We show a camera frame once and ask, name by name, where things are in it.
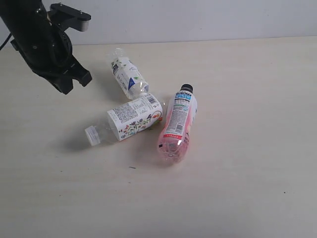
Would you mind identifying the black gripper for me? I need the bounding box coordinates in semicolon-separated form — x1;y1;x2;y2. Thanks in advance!
0;0;92;95

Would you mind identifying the floral label clear bottle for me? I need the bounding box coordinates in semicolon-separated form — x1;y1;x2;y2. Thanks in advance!
85;94;167;146

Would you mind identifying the pink drink bottle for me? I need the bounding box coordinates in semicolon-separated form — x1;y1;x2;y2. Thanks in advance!
158;84;198;165

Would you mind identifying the small white label bottle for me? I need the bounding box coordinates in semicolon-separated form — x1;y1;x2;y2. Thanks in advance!
106;48;149;100

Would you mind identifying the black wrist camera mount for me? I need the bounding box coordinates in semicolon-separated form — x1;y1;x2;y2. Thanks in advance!
48;3;91;32

